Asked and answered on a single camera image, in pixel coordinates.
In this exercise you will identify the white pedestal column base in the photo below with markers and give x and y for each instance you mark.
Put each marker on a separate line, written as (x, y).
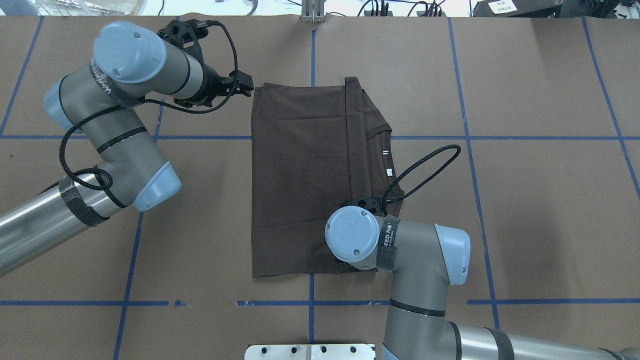
(327, 351)

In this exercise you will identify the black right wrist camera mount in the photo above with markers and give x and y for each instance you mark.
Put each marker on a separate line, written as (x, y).
(372, 204)

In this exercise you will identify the aluminium frame post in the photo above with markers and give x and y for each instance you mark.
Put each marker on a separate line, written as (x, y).
(313, 11)

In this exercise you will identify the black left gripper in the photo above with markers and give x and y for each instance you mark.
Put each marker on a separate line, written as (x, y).
(212, 84)

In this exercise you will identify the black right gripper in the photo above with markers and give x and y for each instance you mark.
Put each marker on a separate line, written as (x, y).
(342, 263)

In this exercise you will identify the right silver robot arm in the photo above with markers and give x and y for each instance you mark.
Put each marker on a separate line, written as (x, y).
(425, 260)

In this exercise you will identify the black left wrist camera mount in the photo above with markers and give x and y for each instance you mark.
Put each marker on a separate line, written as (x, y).
(186, 36)

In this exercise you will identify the dark brown t-shirt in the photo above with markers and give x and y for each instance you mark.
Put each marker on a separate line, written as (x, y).
(313, 148)

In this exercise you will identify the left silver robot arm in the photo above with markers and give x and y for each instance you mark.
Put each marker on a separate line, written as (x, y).
(110, 159)

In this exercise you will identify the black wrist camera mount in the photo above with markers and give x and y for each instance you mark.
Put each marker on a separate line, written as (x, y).
(372, 204)
(186, 36)

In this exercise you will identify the black box white label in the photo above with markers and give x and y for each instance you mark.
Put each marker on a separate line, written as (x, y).
(517, 9)

